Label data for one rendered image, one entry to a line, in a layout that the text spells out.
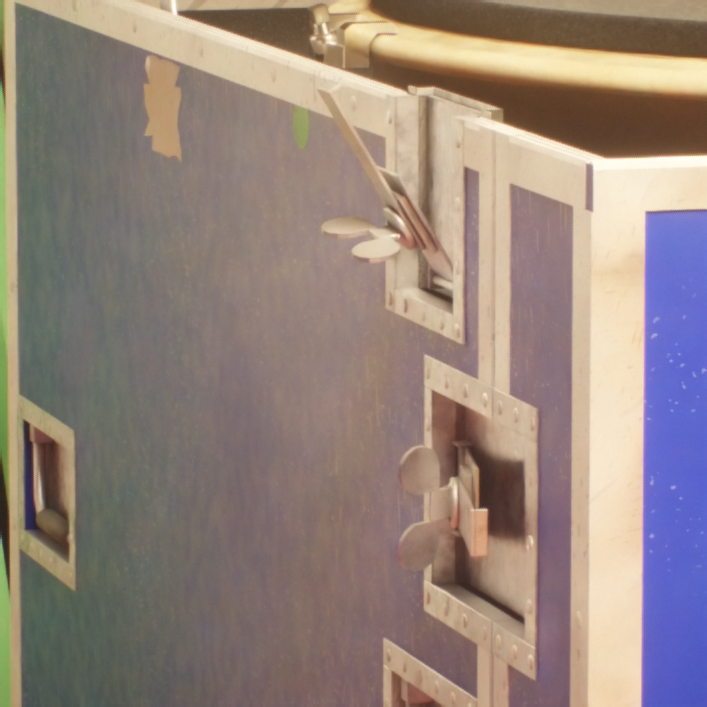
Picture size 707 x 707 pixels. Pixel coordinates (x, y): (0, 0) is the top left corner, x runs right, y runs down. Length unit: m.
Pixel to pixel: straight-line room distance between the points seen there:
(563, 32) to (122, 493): 0.51
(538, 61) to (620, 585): 0.51
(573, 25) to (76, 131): 0.53
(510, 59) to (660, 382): 0.50
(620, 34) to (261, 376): 0.27
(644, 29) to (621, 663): 0.52
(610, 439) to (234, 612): 0.64
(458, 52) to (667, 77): 0.15
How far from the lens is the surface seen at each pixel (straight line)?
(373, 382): 2.76
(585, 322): 2.43
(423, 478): 2.61
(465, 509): 2.57
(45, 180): 3.44
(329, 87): 2.63
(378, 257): 2.62
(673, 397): 2.44
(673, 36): 2.86
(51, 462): 3.53
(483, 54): 2.92
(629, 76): 2.85
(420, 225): 2.64
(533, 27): 2.93
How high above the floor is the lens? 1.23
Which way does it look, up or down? 9 degrees down
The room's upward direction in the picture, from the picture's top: straight up
